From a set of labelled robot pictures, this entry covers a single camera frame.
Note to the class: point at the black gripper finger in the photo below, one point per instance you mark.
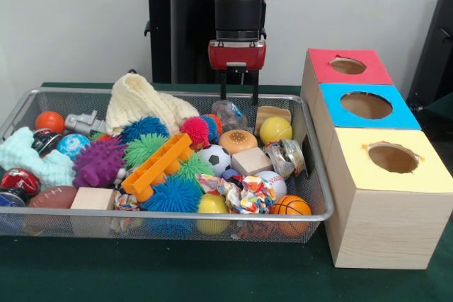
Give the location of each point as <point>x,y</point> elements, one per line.
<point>255,86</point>
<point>224,84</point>

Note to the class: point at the clear shallow mesh bin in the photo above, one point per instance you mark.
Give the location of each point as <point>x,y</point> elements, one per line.
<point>92,231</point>

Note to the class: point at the cream knitted cloth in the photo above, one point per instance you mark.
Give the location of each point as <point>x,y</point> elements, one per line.
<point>141,104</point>

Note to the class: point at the yellow green ball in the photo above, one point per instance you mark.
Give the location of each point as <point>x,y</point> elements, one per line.
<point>275,130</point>

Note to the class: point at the small black white soccer ball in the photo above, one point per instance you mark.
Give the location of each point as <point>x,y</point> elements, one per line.
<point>214,160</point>

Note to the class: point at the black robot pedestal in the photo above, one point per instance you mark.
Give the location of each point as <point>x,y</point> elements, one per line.
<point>184,40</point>

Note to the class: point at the dark green table cloth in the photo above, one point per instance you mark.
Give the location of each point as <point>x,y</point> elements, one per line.
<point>212,274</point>

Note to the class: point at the orange toy brick round studs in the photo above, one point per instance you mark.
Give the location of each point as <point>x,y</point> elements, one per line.
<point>157,166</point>

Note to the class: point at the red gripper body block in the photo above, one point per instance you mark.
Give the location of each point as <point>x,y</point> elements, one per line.
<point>237,56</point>

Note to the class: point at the blue spiky ball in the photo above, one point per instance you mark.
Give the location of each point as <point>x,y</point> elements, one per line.
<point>173,196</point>

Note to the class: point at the crushed clear plastic bottle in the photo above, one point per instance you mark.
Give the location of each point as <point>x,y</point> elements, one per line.
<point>230,116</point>

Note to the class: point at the wooden box three holes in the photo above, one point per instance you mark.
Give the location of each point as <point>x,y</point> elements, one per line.
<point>382,217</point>

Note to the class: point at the small orange basketball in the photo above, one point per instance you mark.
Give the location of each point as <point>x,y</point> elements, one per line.
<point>291,206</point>

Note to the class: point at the green spiky ball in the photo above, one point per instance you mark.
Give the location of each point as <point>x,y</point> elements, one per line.
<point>144,148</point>
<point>192,169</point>

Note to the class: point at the purple spiky ball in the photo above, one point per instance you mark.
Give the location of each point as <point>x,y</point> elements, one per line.
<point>99,163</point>

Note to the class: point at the red orange ball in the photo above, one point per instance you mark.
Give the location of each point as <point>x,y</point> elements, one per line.
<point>49,122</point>

